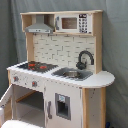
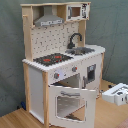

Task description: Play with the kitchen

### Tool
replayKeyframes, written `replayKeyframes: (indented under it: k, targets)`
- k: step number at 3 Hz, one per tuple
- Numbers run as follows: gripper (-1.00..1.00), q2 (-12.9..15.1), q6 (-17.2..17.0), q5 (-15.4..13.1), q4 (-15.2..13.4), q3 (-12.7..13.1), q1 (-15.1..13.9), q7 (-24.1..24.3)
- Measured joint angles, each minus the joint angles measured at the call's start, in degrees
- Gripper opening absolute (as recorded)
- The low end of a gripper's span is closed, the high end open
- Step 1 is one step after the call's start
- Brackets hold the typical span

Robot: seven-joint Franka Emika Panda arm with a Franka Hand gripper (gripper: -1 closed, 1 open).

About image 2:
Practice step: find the toy microwave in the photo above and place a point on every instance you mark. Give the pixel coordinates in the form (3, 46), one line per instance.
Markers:
(77, 11)

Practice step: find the grey ice dispenser panel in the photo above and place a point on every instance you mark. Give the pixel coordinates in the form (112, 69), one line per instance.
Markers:
(91, 73)

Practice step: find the black toy faucet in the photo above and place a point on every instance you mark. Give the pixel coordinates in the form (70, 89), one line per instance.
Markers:
(71, 43)

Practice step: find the white toy oven door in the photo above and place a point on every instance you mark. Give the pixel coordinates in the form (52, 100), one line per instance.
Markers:
(71, 107)

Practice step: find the red oven knob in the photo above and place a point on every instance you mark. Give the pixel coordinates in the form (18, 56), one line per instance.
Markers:
(74, 69)
(56, 75)

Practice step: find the grey range hood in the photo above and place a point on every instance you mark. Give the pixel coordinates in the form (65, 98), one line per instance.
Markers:
(48, 18)

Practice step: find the black toy stovetop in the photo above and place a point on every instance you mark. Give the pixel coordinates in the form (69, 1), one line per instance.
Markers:
(52, 59)

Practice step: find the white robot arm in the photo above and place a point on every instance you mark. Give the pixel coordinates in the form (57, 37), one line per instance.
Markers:
(117, 94)

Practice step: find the grey toy sink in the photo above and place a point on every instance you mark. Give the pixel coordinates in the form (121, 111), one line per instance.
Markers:
(79, 51)

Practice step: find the right red oven knob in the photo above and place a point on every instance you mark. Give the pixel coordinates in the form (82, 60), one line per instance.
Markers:
(74, 69)

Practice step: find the left red oven knob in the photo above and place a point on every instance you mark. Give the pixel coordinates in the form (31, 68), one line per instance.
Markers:
(56, 75)

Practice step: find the wooden toy kitchen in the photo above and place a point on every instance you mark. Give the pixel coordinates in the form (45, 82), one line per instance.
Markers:
(46, 40)

